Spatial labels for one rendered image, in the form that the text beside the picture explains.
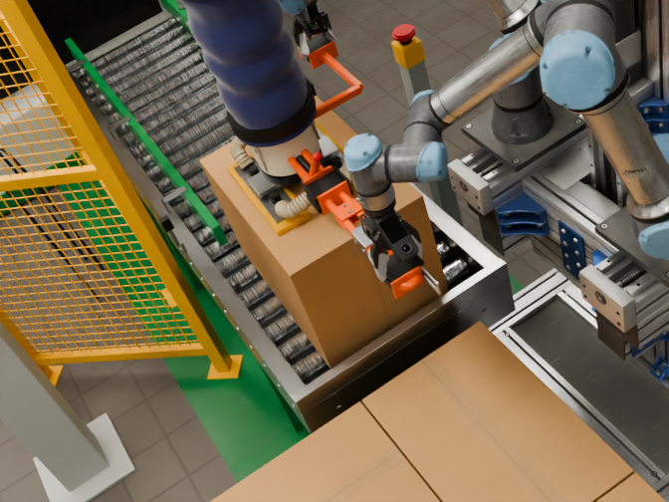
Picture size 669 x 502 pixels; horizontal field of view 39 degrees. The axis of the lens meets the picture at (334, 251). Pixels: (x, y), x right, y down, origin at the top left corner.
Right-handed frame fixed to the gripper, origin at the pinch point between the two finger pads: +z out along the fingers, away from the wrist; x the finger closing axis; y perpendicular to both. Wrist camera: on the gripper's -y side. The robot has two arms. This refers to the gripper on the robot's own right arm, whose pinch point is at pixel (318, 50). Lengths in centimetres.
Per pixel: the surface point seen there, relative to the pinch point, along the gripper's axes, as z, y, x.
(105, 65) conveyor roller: 56, -152, -46
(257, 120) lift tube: -16, 38, -32
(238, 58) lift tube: -34, 39, -31
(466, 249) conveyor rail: 48, 53, 7
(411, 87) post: 21.8, 8.9, 21.9
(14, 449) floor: 109, -29, -148
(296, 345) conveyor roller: 54, 46, -48
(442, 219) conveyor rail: 48, 38, 9
